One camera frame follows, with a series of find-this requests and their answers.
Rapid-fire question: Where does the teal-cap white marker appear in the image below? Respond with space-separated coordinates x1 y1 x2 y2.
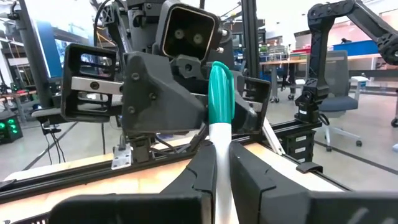
207 60 240 224

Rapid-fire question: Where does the wooden top workbench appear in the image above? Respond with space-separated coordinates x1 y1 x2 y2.
259 52 383 103

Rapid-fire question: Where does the black control box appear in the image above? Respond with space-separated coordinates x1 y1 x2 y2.
281 129 317 164

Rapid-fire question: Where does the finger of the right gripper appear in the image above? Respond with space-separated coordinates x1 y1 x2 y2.
121 50 208 136
232 91 259 135

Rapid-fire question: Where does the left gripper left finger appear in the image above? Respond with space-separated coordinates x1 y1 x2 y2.
49 142 218 224

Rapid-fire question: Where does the black cable clip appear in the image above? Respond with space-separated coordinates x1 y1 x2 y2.
295 161 324 174

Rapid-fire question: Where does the blue storage bin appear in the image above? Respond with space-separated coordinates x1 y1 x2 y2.
332 39 380 57

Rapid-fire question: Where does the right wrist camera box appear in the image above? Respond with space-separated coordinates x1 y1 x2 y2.
155 0 224 62

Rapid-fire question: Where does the silver angle bracket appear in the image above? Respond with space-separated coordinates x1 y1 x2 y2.
111 143 134 170

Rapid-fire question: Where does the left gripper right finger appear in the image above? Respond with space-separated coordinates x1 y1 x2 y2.
229 142 398 224

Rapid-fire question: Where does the silver slotted bar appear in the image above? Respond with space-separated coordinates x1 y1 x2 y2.
262 117 286 156

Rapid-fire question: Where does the grey office chair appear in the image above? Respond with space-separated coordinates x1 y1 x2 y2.
317 49 364 153

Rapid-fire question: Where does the black box with green lights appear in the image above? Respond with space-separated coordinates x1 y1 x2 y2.
0 108 24 146

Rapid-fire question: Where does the black plastic mesh basket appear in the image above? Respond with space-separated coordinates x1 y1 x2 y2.
6 211 52 224

